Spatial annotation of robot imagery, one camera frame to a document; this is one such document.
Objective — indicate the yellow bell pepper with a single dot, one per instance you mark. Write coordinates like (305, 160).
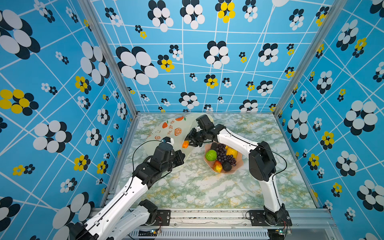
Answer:
(231, 152)

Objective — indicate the dark avocado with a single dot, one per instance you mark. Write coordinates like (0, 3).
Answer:
(226, 166)

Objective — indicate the yellow red mango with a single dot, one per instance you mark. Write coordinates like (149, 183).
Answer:
(217, 167)

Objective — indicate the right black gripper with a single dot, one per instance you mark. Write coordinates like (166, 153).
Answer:
(191, 137)

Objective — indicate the left aluminium corner post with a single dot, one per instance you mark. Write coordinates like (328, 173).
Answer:
(102, 41)

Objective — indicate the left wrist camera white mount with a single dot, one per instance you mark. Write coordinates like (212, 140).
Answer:
(168, 140)

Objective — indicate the right aluminium corner post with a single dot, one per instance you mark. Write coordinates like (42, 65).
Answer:
(323, 31)

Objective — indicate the purple grape bunch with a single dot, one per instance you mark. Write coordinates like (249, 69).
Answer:
(221, 154)

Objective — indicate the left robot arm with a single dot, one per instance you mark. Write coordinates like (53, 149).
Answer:
(115, 221)

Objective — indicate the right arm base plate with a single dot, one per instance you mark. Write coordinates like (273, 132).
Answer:
(261, 218)

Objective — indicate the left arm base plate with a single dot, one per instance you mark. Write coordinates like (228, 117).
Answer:
(160, 218)

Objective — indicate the green orange papaya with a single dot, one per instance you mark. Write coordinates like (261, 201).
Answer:
(185, 144)

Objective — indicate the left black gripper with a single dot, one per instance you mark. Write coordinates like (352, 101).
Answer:
(180, 160)

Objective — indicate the cream printed plastic bag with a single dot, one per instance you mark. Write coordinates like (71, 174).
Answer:
(176, 128)

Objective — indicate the aluminium corner post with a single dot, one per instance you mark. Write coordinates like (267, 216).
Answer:
(323, 31)
(102, 41)

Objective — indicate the pink scalloped fruit bowl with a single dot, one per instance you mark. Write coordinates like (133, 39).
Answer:
(239, 159)

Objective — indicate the aluminium front rail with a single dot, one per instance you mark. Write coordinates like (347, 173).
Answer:
(231, 224)

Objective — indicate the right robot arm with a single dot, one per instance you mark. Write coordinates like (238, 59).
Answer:
(262, 163)

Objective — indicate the green lime fruit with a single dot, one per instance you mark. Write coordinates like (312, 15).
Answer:
(211, 155)

